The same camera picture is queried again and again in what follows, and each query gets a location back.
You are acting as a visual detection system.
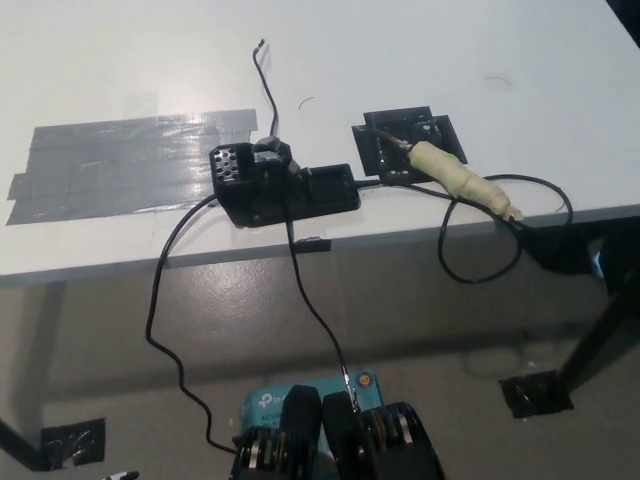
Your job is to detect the black soldering iron cable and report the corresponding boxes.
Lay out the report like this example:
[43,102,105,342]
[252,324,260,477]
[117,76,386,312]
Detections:
[357,173,575,285]

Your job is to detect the tape-wrapped soldering iron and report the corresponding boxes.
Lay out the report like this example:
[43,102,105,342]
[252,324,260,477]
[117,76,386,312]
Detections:
[382,130,526,222]

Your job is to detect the black robot torso blocks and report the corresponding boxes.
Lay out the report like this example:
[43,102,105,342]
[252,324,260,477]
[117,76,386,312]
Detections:
[227,383,446,480]

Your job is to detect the black soldering station base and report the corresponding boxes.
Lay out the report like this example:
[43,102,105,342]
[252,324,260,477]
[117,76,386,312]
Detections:
[207,134,362,230]

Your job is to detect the black floor tape patch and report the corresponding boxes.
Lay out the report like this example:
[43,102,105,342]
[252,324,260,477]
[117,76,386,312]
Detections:
[498,369,574,419]
[39,417,107,469]

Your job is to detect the black slanted table leg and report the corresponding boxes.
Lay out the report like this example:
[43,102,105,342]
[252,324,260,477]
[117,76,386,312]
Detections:
[554,269,640,396]
[0,415,44,471]

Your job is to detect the teal router box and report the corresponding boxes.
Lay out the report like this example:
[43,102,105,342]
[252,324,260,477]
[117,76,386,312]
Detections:
[240,369,385,446]

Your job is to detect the small black tape strip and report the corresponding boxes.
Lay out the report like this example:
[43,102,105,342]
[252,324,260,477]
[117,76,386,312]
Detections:
[293,238,332,254]

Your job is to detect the black circuit board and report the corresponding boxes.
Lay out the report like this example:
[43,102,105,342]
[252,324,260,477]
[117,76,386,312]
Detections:
[351,104,469,182]

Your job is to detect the dark object under table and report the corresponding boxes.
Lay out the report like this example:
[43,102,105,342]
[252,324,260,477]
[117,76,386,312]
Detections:
[519,224,609,276]

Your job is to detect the thick black power cable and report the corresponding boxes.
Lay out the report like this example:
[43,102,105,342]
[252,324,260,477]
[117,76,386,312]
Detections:
[143,194,239,455]

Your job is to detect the black cable with metal plug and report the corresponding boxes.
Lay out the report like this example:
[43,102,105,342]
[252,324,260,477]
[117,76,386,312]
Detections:
[284,222,359,414]

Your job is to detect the large grey duct tape patch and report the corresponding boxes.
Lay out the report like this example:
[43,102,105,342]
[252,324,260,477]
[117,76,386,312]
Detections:
[4,108,259,227]

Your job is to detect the thin black bent wire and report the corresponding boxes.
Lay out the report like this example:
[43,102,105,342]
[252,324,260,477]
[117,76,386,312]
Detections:
[251,37,282,139]

